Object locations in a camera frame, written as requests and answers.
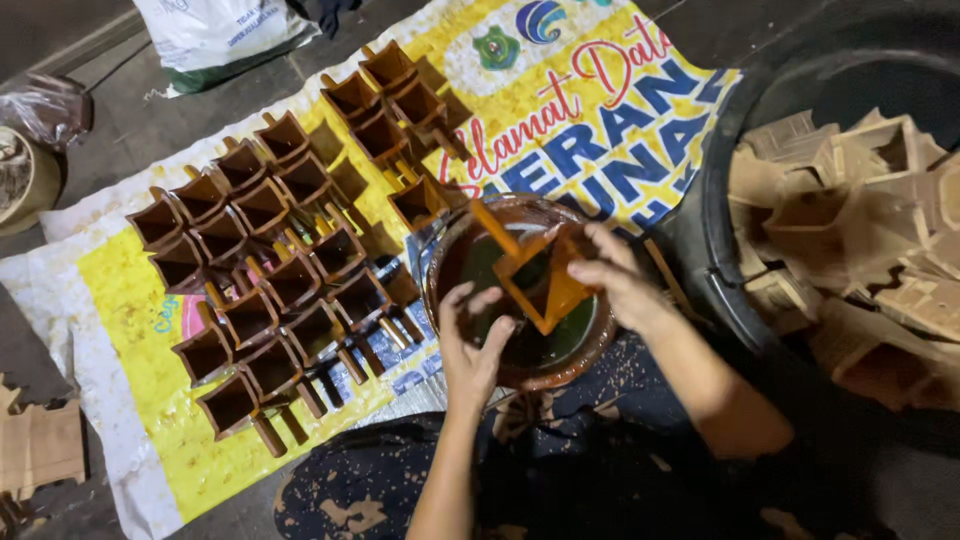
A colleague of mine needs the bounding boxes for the person's left hand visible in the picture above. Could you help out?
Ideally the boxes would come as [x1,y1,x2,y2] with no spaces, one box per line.
[438,281,519,415]

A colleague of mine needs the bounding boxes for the person's right hand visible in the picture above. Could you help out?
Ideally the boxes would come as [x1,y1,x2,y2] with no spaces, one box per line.
[566,222,678,336]

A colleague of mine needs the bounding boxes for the wet orange wooden scoop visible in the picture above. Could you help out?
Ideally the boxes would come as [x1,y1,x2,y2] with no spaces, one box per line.
[470,198,603,337]

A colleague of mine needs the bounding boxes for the thin wooden stick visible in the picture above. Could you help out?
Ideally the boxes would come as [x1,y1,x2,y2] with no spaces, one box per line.
[642,237,711,328]

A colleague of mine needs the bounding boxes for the large black plastic tub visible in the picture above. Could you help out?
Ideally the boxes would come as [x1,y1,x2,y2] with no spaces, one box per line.
[669,0,960,459]

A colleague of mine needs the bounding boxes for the yellow printed banner sheet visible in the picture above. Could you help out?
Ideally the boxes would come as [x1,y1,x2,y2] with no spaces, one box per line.
[0,0,744,540]

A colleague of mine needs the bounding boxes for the round bowl of brown stain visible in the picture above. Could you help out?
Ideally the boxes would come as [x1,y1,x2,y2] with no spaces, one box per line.
[422,192,621,393]

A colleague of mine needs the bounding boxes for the person's spattered dark trousers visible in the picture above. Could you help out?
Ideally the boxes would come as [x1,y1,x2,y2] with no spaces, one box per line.
[273,330,960,540]

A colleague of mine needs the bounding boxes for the heap of unstained wooden pieces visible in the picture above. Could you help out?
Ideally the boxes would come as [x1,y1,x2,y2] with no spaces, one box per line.
[726,107,960,414]

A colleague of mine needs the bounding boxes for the group of dark stained scoops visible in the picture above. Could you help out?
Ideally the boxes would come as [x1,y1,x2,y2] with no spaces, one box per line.
[124,39,475,459]

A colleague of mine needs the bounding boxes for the dark cloth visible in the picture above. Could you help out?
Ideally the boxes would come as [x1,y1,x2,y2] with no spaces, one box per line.
[288,0,363,39]

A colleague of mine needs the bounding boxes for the white woven sack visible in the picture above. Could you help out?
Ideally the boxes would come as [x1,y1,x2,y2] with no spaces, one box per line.
[132,0,323,98]

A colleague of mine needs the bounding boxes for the crumpled clear plastic bag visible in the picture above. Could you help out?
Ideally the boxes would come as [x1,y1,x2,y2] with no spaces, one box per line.
[0,72,96,153]

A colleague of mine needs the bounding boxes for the round cream container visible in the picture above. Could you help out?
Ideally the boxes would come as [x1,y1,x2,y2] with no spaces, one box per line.
[0,126,66,238]

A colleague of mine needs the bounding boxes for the pale wooden cutout pieces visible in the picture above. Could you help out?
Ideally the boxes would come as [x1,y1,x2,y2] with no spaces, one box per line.
[0,373,88,520]

